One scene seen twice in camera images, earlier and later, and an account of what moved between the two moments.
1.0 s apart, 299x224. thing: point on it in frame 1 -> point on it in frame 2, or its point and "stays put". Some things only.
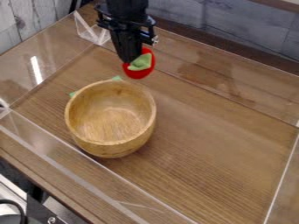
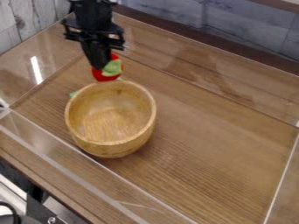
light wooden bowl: x=111 y=115 stays put
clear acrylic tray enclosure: x=221 y=162 stays put
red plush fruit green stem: x=142 y=65 -> x=110 y=71
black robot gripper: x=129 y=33 -> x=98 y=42
